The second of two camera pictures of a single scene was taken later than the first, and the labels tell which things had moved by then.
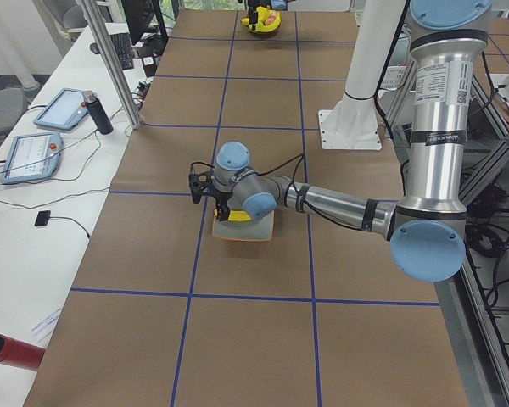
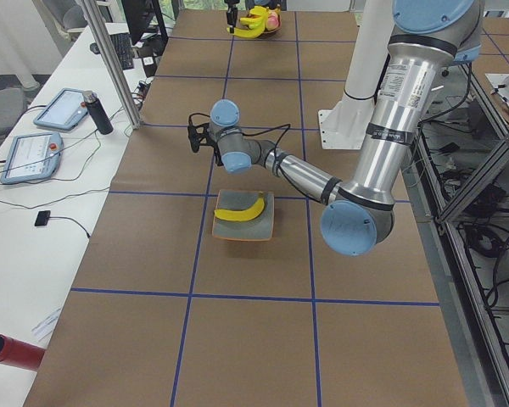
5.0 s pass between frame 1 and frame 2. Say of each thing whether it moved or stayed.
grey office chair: stayed
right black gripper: moved
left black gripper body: moved
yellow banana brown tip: stayed
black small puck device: stayed
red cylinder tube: stayed
